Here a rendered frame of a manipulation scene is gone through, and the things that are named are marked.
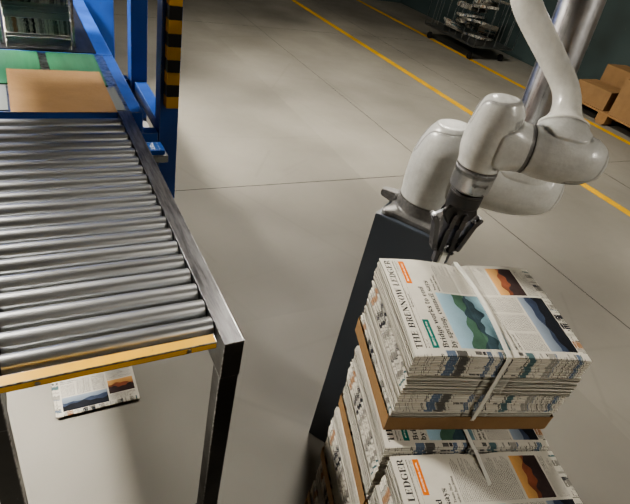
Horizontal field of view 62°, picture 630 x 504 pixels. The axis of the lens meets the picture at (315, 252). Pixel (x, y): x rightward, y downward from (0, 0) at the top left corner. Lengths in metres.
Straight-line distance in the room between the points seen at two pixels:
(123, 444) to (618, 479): 1.93
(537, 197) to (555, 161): 0.29
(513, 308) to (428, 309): 0.20
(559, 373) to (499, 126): 0.50
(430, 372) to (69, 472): 1.35
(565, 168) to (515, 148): 0.11
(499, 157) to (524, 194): 0.31
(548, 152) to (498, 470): 0.64
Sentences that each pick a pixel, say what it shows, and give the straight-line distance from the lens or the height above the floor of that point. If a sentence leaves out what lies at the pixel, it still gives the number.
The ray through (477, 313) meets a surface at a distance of 1.13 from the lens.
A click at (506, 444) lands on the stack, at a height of 0.83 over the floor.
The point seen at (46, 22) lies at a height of 0.92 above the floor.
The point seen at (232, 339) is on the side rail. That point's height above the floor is 0.80.
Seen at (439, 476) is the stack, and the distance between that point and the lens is 1.12.
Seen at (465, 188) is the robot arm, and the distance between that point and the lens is 1.17.
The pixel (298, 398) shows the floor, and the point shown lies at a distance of 2.22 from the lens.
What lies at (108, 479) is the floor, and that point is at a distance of 1.99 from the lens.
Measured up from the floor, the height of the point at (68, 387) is 0.01.
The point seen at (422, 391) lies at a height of 0.96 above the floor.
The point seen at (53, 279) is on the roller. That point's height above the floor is 0.79.
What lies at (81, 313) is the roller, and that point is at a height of 0.79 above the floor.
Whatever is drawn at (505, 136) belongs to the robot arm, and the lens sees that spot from 1.13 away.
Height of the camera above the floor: 1.70
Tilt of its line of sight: 35 degrees down
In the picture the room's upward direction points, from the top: 13 degrees clockwise
